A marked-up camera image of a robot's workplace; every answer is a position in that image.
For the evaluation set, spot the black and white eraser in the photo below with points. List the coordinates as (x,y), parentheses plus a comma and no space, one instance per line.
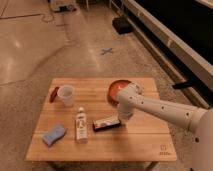
(106,123)

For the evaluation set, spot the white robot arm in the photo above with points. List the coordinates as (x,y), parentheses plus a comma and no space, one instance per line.
(196,120)

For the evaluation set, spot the orange bowl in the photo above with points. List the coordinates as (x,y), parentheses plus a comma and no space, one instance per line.
(114,88)

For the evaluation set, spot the clear plastic cup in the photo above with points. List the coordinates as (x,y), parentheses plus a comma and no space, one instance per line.
(66,95)

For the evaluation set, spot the wooden folding table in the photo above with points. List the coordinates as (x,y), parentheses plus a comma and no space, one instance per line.
(143,138)

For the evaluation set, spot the small white bottle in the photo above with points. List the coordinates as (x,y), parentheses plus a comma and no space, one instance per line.
(81,126)

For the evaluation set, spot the black box on floor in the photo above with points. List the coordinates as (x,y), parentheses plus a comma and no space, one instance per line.
(121,25)

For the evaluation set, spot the blue sponge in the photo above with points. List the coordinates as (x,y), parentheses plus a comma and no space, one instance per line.
(55,134)

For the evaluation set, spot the equipment on floor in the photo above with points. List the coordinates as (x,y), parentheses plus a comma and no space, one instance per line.
(61,5)

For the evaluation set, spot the long white rail frame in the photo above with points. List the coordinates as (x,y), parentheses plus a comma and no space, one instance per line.
(179,33)

